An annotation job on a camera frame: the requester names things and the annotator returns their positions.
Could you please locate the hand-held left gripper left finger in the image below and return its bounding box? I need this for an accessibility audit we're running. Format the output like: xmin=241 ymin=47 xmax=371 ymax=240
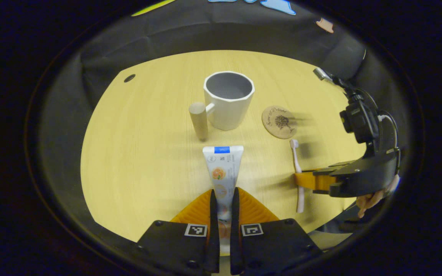
xmin=137 ymin=189 xmax=220 ymax=274

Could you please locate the round wooden coaster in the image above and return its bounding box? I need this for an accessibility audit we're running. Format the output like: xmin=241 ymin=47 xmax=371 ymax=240
xmin=262 ymin=105 xmax=297 ymax=139

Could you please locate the white toothpaste tube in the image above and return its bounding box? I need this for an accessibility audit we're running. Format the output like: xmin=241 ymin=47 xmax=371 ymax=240
xmin=202 ymin=146 xmax=244 ymax=253

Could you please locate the light wooden desktop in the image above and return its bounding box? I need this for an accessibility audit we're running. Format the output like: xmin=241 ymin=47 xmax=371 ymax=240
xmin=80 ymin=50 xmax=367 ymax=255

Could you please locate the pink toothbrush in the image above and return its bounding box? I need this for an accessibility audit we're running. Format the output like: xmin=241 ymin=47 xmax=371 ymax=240
xmin=289 ymin=139 xmax=306 ymax=214

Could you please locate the black backdrop cloth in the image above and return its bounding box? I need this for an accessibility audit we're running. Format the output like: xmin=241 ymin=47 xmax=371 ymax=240
xmin=37 ymin=0 xmax=402 ymax=230

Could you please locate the white cup with wooden handle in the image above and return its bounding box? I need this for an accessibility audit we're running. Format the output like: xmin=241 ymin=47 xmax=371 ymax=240
xmin=189 ymin=71 xmax=255 ymax=141

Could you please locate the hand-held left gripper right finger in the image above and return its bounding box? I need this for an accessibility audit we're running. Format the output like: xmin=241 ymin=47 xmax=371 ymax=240
xmin=230 ymin=187 xmax=323 ymax=276

